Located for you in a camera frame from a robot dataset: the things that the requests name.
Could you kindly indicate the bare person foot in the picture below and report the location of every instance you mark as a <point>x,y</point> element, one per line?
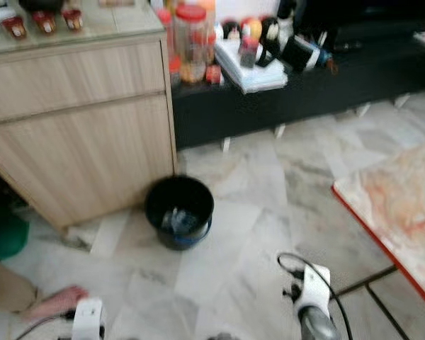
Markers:
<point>60,301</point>

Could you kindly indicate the black rubbish bin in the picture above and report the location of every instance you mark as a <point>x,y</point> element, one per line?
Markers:
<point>180,243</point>

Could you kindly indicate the light wooden cabinet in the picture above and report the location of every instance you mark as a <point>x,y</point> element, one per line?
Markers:
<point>85,117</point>

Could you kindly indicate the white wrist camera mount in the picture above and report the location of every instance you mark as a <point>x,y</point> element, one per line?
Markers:
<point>316,289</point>
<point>88,319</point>

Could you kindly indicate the clear jar red lid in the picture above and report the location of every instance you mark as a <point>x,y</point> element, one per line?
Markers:
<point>192,42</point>

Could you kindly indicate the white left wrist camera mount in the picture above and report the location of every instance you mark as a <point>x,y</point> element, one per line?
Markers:
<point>88,319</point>

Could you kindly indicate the black low tv bench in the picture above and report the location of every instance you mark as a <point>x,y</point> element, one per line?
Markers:
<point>326,99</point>

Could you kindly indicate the person leg khaki trousers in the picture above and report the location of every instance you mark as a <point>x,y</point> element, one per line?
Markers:
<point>7,304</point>

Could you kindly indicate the marble top folding table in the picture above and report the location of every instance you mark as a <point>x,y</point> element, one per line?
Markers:
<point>404,205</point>

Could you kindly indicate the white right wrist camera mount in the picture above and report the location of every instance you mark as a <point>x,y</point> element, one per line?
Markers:
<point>316,289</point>

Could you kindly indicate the white paper stack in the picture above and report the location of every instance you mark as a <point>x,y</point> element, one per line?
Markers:
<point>251,74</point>

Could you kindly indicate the black pot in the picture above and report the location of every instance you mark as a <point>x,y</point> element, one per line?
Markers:
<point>42,4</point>

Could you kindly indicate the small red cup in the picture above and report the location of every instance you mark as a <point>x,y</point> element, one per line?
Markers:
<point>18,28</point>
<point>44,23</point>
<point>73,20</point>

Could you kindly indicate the green plastic container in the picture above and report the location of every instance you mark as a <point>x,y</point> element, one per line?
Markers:
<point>6,237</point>

